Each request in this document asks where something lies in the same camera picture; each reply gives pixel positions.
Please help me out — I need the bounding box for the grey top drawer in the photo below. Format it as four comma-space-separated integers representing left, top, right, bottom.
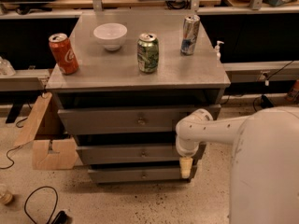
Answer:
57, 104, 221, 136

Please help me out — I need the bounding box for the grey drawer cabinet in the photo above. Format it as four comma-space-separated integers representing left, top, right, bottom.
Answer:
47, 13, 230, 179

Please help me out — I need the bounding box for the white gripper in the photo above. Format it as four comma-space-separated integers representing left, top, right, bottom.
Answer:
176, 136, 199, 179

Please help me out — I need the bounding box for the black cable with adapter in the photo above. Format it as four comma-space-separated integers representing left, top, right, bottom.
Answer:
251, 94, 275, 113

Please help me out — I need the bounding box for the white pump bottle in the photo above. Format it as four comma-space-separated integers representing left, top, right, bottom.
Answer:
214, 40, 224, 61

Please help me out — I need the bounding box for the clear plastic cup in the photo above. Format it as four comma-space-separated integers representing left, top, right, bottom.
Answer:
0, 184, 13, 204

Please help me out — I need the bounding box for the orange bottle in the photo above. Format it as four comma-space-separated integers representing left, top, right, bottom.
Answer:
285, 80, 299, 102

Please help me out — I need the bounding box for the clear plastic container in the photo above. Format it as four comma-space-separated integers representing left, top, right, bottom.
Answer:
0, 57, 16, 77

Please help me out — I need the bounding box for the black floor cable left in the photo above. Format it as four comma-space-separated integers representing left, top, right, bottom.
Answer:
23, 186, 69, 224

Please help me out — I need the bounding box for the cardboard box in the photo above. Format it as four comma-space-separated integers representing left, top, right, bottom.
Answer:
14, 92, 78, 170

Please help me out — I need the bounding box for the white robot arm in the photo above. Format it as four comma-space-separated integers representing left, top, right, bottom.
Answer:
176, 106, 299, 224

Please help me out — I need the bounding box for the silver blue energy can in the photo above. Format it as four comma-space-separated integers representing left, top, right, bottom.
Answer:
180, 15, 200, 55

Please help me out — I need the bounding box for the grey drawer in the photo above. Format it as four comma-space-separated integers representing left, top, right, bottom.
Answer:
77, 143, 179, 164
87, 164, 198, 185
57, 104, 221, 136

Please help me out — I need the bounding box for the red cola can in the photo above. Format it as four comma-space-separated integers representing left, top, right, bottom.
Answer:
49, 33, 78, 75

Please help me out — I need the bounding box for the white bowl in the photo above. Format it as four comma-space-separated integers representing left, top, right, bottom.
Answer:
93, 23, 127, 51

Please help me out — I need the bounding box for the green soda can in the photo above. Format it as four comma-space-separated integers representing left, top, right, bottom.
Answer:
137, 33, 159, 73

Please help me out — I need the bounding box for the grey bottom drawer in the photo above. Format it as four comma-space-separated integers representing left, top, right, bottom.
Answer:
87, 164, 198, 185

